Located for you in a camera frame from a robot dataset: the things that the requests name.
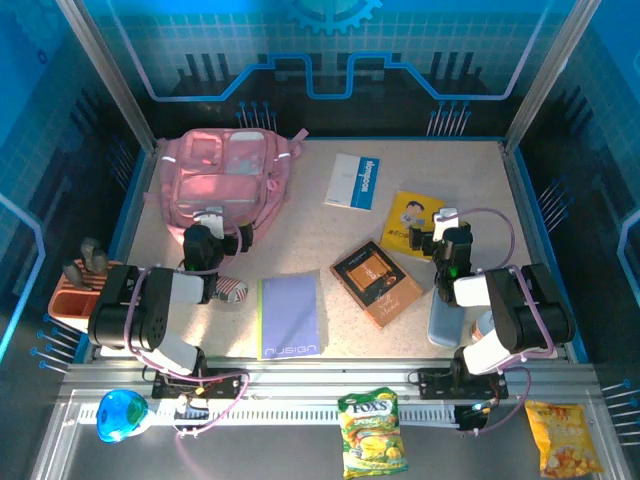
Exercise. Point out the yellow cartoon book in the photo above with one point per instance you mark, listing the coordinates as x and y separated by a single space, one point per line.
400 220

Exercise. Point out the flag print pouch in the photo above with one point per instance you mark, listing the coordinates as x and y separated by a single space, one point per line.
232 290

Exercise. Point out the pink backpack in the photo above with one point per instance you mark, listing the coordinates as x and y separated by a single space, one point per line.
225 185

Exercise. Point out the brown hardcover book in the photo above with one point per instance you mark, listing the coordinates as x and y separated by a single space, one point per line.
375 285

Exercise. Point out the grey-blue pencil case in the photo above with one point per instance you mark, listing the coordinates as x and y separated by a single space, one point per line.
442 325

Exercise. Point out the purple notebook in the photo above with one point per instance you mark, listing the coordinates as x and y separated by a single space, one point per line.
290 315

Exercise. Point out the white and blue notebook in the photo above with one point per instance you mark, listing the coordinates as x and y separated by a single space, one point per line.
350 180

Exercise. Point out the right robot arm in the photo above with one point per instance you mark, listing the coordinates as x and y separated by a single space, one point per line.
525 315

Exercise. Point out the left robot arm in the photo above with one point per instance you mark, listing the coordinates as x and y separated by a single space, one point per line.
150 320

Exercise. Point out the green candy bag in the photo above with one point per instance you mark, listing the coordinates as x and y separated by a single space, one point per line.
370 435

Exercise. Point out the yellow snack bag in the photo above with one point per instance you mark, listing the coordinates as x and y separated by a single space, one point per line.
562 440

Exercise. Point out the pink cup with white lid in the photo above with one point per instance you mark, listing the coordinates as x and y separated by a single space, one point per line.
482 327

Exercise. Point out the orange and cream knife block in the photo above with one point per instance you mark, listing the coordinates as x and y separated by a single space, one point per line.
67 305

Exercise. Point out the black right connector box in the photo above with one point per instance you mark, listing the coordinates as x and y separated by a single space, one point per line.
472 417

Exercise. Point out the black connector box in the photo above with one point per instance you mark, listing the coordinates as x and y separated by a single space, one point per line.
472 417
192 415

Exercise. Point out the black left connector box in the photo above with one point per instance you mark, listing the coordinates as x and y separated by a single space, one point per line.
192 415

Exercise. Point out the blue and green plastic ball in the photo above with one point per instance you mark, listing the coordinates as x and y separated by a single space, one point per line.
120 415

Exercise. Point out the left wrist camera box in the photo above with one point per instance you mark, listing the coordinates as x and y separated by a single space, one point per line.
210 220

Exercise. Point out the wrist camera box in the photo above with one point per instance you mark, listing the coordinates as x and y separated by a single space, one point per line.
445 222
210 220

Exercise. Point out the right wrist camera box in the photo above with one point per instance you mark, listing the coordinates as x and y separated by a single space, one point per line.
445 222

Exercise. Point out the aluminium side rail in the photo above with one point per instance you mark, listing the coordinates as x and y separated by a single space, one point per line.
140 200
532 240

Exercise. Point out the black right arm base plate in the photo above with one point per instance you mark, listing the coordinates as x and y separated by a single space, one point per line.
435 382

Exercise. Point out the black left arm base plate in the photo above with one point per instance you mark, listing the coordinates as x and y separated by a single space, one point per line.
232 382

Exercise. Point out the aluminium cross rail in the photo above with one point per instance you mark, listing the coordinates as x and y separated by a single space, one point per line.
325 375

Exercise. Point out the aluminium frame post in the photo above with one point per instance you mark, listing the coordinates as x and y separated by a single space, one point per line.
110 75
548 75

